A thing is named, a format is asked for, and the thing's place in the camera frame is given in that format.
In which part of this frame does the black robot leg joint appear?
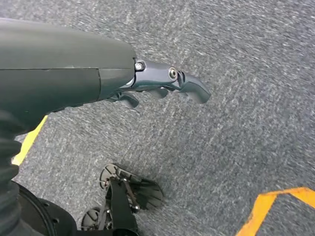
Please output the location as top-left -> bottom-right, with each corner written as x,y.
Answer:
14,182 -> 78,236

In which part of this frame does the robot left arm ribbed sleeve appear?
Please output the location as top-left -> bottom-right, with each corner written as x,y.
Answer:
0,112 -> 25,236

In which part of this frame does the yellow floor tape square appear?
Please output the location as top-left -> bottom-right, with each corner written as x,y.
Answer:
235,186 -> 315,236

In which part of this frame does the yellow floor tape strip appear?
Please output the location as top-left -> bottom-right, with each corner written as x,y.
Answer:
11,116 -> 48,166

